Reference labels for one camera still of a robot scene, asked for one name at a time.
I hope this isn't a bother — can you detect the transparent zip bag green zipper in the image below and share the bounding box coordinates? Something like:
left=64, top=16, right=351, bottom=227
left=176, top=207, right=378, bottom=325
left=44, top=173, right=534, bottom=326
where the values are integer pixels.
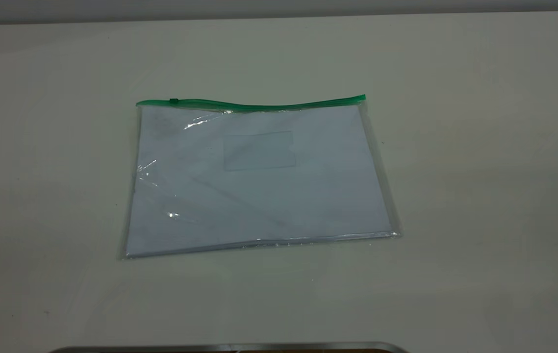
left=120, top=94, right=402, bottom=260

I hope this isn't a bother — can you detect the white paper stack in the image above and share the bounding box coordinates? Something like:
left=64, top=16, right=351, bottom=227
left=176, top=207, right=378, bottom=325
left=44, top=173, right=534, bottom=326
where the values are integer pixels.
left=126, top=105, right=391, bottom=258

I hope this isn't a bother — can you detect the silver metal rim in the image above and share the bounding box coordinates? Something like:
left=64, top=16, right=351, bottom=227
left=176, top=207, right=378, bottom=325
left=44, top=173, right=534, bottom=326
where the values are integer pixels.
left=49, top=342, right=409, bottom=353

